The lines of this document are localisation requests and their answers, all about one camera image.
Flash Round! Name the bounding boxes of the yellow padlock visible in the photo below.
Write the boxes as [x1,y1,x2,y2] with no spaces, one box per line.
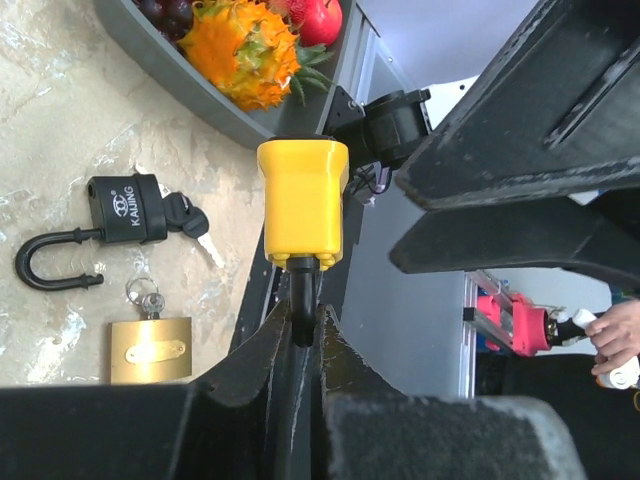
[257,136,349,347]

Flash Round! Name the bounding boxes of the dark grapes bunch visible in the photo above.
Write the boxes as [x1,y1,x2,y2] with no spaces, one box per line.
[133,0,193,42]

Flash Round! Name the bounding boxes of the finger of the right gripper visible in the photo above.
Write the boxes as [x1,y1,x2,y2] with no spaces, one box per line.
[390,194,639,290]
[396,1,639,209]

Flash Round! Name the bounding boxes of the person hand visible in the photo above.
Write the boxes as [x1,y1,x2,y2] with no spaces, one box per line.
[586,300,639,376]

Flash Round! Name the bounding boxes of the large brass padlock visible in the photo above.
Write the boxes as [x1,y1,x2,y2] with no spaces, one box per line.
[108,277,194,385]

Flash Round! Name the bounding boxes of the red apple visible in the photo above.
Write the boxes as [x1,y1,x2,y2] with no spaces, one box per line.
[299,0,343,47]

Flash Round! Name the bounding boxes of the black padlock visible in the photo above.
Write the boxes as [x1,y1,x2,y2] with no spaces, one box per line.
[14,173,168,292]

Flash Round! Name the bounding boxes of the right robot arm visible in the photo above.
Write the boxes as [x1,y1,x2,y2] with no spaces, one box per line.
[326,1,639,289]

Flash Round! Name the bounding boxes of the grey fruit tray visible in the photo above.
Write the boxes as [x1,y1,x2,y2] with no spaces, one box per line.
[92,0,359,151]

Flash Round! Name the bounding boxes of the pink device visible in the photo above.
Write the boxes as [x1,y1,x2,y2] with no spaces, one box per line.
[477,294,554,357]

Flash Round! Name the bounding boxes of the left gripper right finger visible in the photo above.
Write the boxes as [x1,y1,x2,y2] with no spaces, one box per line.
[312,306,586,479]

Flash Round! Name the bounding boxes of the orange horned melon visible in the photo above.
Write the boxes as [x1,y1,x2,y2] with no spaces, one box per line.
[177,1,333,112]

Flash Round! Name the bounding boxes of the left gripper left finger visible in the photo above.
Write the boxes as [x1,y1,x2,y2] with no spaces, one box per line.
[1,301,291,479]

